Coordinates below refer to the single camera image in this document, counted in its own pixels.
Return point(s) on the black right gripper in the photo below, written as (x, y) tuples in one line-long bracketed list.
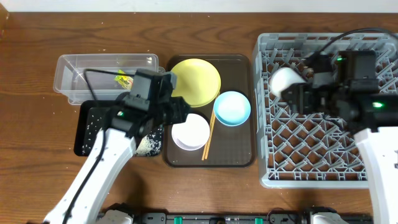
[(304, 95)]

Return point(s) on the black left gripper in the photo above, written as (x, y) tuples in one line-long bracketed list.
[(179, 109)]

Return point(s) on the white cup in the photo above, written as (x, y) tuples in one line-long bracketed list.
[(282, 79)]

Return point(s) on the white rice bowl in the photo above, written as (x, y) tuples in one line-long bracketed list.
[(192, 134)]

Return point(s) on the yellow plate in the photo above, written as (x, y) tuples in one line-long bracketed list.
[(198, 81)]

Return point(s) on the green snack wrapper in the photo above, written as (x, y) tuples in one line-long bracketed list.
[(126, 82)]

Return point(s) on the wooden chopstick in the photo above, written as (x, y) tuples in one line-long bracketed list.
[(209, 140), (204, 146)]

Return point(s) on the light blue bowl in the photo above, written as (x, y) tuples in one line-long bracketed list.
[(232, 108)]

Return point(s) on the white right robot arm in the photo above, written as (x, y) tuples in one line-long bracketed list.
[(370, 116)]

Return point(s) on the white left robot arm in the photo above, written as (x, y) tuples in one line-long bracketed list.
[(124, 124)]

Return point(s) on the grey dishwasher rack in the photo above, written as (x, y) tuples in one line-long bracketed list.
[(311, 151)]

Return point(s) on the black waste tray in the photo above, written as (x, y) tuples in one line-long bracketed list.
[(89, 123)]

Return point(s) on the clear plastic waste bin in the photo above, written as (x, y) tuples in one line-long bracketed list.
[(75, 71)]

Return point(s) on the spilled rice pile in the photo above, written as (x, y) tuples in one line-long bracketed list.
[(151, 144)]

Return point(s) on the brown serving tray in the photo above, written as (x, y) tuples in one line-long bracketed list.
[(229, 146)]

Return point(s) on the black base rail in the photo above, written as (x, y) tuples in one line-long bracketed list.
[(121, 213)]

